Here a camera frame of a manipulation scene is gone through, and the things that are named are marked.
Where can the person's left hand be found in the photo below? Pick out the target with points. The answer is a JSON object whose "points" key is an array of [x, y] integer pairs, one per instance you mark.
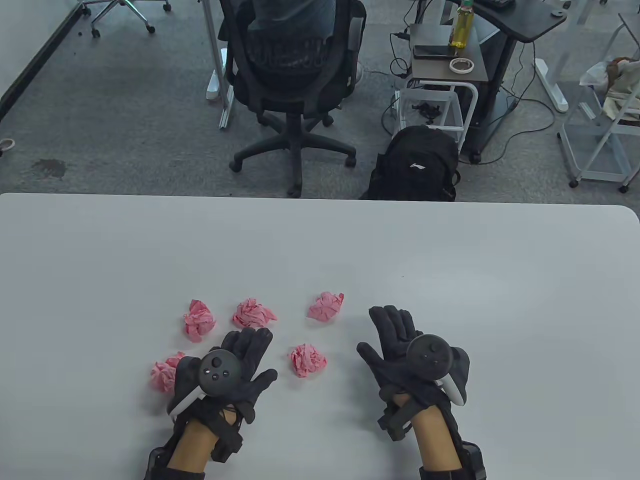
{"points": [[255, 345]]}

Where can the person's right hand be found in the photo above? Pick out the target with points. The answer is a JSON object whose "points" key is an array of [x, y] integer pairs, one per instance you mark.
{"points": [[390, 330]]}

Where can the pink crinkled paper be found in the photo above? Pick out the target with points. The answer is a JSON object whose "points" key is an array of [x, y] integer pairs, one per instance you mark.
{"points": [[199, 322], [162, 375], [250, 314], [325, 307], [306, 361]]}

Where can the person's right forearm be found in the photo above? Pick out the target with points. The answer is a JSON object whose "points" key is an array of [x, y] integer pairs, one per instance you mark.
{"points": [[435, 440]]}

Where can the person's left forearm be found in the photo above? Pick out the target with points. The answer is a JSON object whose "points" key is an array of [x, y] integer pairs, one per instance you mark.
{"points": [[195, 445]]}

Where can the black white handheld controller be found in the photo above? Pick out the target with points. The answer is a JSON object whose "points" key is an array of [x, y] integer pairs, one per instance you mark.
{"points": [[429, 356], [220, 372]]}

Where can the black backpack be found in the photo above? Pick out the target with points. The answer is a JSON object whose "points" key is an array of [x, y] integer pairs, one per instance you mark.
{"points": [[415, 165]]}

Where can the small black gadget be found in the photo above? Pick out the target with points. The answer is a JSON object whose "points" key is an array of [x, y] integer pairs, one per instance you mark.
{"points": [[427, 112]]}

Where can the black mesh office chair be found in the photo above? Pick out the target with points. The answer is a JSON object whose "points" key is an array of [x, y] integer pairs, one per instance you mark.
{"points": [[290, 85]]}

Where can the white tape roll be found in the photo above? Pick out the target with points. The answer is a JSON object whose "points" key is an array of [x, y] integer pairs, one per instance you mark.
{"points": [[12, 143], [462, 72]]}

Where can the white wheeled rack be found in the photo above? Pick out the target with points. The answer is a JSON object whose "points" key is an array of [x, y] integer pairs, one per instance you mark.
{"points": [[602, 160]]}

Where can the black phone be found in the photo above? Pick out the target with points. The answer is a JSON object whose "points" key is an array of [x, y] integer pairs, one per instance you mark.
{"points": [[432, 51]]}

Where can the white desk foot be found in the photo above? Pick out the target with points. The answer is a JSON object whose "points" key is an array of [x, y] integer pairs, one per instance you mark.
{"points": [[550, 85]]}

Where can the white desk leg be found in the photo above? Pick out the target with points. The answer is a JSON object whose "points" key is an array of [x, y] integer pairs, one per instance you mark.
{"points": [[212, 40]]}

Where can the yellow drink bottle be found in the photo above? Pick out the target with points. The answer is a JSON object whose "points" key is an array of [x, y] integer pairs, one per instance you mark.
{"points": [[461, 30]]}

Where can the white plastic bag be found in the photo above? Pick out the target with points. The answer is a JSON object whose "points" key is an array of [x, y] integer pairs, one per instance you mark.
{"points": [[595, 72]]}

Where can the beige cloth bundle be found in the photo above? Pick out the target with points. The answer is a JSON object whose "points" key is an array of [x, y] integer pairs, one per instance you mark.
{"points": [[622, 95]]}

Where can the black standing desk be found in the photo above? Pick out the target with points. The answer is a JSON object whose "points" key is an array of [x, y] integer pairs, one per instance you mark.
{"points": [[530, 22]]}

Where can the black keyboard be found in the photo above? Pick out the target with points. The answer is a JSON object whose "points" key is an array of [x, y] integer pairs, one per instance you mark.
{"points": [[497, 3]]}

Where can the swivel chair with chrome base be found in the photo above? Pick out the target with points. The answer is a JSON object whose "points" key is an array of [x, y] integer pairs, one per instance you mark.
{"points": [[132, 10]]}

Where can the grey round puck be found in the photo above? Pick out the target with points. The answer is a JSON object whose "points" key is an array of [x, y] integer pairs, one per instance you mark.
{"points": [[556, 13]]}

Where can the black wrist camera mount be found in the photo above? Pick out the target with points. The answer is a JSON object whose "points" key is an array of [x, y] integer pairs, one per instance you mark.
{"points": [[395, 425], [227, 445]]}

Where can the grey side table white frame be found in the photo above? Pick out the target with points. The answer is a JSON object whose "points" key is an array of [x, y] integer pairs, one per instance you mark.
{"points": [[430, 35]]}

